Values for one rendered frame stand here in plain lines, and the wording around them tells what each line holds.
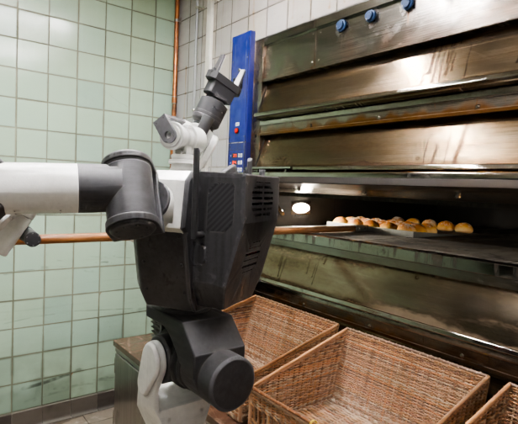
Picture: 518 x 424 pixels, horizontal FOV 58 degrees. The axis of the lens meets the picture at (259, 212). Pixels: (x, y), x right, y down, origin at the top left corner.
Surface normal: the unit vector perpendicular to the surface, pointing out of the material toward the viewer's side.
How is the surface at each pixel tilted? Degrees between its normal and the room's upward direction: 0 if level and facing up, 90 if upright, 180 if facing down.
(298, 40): 90
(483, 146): 70
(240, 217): 90
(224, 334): 45
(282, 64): 90
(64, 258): 90
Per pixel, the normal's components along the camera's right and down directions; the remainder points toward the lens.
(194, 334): 0.46, -0.66
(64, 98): 0.61, 0.07
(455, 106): -0.79, 0.00
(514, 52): -0.72, -0.36
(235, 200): -0.38, 0.04
